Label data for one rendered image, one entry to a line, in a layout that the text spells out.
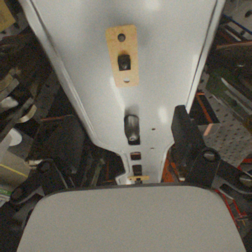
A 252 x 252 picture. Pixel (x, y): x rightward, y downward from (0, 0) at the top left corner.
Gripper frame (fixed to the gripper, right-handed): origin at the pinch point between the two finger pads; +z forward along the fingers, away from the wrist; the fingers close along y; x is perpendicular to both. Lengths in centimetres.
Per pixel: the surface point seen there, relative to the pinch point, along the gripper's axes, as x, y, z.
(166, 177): -76, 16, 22
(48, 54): 2.2, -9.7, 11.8
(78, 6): 6.5, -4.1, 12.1
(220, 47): -3.2, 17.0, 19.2
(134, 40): 2.5, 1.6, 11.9
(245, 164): -226, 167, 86
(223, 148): -85, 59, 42
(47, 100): -29, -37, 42
